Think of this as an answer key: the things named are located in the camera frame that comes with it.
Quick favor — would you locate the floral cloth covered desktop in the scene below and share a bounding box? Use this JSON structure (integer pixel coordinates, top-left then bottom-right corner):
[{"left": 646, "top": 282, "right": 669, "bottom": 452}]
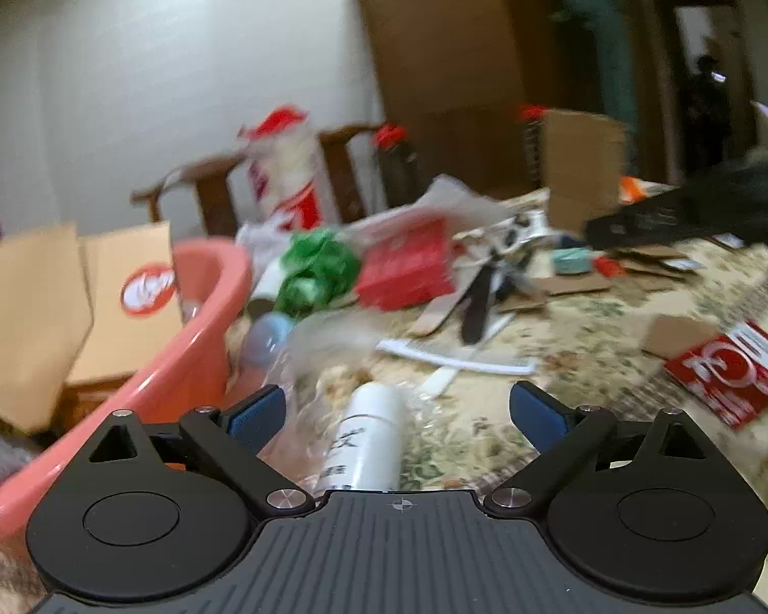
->
[{"left": 224, "top": 188, "right": 768, "bottom": 614}]

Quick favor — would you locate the clear plastic bag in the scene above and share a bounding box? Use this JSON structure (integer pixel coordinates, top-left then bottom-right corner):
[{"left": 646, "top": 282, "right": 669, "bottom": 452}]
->
[{"left": 275, "top": 315, "right": 423, "bottom": 436}]

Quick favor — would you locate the white plastic bottle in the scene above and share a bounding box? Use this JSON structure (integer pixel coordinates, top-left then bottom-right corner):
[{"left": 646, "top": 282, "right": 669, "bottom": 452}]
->
[{"left": 318, "top": 380, "right": 409, "bottom": 495}]

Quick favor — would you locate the tall wooden chair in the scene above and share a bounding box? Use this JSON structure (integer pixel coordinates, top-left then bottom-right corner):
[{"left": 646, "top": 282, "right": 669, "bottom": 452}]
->
[{"left": 130, "top": 123, "right": 385, "bottom": 239}]

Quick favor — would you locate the orange and white envelope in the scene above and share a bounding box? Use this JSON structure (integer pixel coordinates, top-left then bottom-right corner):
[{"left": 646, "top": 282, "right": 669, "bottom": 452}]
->
[{"left": 620, "top": 176, "right": 676, "bottom": 202}]

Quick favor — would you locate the small white plastic piece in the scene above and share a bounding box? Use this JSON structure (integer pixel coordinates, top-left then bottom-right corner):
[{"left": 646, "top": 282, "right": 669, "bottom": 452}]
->
[{"left": 422, "top": 366, "right": 463, "bottom": 396}]

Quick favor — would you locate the red and white packet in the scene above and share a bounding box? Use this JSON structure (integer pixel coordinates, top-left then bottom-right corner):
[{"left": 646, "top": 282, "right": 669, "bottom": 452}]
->
[{"left": 664, "top": 321, "right": 768, "bottom": 431}]

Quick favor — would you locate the brown cardboard square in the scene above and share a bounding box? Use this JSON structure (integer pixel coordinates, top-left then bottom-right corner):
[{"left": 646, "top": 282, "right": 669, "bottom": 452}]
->
[{"left": 642, "top": 313, "right": 719, "bottom": 359}]

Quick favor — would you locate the dark bottle red cap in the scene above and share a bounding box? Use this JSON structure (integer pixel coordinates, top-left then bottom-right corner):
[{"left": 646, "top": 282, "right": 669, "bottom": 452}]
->
[
  {"left": 517, "top": 104, "right": 548, "bottom": 189},
  {"left": 372, "top": 123, "right": 421, "bottom": 209}
]

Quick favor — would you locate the white comb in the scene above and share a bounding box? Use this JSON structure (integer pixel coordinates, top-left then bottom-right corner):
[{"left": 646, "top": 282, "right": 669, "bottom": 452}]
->
[{"left": 376, "top": 338, "right": 540, "bottom": 376}]

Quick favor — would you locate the tan flat strip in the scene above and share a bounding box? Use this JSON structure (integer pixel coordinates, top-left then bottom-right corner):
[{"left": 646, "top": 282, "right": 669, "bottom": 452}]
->
[{"left": 408, "top": 291, "right": 470, "bottom": 338}]

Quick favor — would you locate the bag of paper cups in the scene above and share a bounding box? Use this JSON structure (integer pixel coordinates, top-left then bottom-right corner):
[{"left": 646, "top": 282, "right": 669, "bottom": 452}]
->
[{"left": 239, "top": 104, "right": 325, "bottom": 232}]

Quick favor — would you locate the silver metal object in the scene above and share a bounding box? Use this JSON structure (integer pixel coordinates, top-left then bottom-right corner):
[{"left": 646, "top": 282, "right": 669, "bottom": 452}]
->
[{"left": 483, "top": 208, "right": 554, "bottom": 260}]

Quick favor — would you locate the teal hanging cloth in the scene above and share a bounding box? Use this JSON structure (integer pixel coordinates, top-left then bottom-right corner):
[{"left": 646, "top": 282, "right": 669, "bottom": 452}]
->
[{"left": 550, "top": 0, "right": 641, "bottom": 125}]

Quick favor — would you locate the red flat box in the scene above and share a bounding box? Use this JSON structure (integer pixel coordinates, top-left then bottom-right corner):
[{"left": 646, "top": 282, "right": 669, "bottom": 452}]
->
[{"left": 357, "top": 218, "right": 457, "bottom": 312}]

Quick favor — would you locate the brown wooden wardrobe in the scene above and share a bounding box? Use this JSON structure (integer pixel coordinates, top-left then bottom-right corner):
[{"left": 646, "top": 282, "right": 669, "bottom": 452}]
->
[{"left": 351, "top": 0, "right": 567, "bottom": 209}]

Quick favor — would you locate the cardboard tube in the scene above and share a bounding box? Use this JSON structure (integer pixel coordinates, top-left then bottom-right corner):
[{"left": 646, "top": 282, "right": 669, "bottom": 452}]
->
[{"left": 248, "top": 262, "right": 289, "bottom": 321}]

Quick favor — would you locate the pink plastic basin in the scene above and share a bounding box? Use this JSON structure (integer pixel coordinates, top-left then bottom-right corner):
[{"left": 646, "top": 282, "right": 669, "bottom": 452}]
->
[{"left": 0, "top": 238, "right": 255, "bottom": 547}]

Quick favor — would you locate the pale blue round object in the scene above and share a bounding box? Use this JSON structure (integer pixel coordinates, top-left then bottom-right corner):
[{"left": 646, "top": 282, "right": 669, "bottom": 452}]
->
[{"left": 242, "top": 312, "right": 295, "bottom": 372}]

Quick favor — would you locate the white plastic bag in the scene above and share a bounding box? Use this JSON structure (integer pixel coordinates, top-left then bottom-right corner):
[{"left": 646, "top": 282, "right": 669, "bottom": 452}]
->
[{"left": 236, "top": 221, "right": 295, "bottom": 270}]

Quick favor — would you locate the large brown cardboard sheet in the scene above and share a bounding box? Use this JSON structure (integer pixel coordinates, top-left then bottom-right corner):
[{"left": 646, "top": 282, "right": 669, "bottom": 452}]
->
[{"left": 543, "top": 108, "right": 627, "bottom": 235}]

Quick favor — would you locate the checked blanket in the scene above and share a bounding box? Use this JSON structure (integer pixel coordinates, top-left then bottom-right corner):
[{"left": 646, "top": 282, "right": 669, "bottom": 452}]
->
[{"left": 0, "top": 546, "right": 42, "bottom": 614}]

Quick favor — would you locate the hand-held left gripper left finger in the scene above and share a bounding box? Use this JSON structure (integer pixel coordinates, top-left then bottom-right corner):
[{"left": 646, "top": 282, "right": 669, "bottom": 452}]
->
[{"left": 90, "top": 384, "right": 316, "bottom": 520}]

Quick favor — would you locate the black narrow strip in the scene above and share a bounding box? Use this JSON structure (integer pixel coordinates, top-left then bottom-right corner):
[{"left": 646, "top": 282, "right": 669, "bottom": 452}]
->
[{"left": 459, "top": 261, "right": 499, "bottom": 346}]

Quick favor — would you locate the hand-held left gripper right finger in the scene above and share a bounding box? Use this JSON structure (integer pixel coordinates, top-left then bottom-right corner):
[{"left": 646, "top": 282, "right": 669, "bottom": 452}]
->
[{"left": 482, "top": 380, "right": 709, "bottom": 517}]

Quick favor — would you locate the green plastic bag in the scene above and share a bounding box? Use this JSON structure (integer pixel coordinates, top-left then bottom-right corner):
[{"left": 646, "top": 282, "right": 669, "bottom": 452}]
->
[{"left": 274, "top": 229, "right": 364, "bottom": 319}]

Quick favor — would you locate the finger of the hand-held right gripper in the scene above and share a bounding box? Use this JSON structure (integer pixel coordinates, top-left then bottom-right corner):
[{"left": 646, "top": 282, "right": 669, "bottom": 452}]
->
[{"left": 585, "top": 182, "right": 718, "bottom": 249}]

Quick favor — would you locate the brown paper bag red logo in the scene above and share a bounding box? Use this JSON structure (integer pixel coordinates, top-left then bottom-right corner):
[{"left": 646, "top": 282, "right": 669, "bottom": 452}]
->
[{"left": 0, "top": 221, "right": 184, "bottom": 434}]

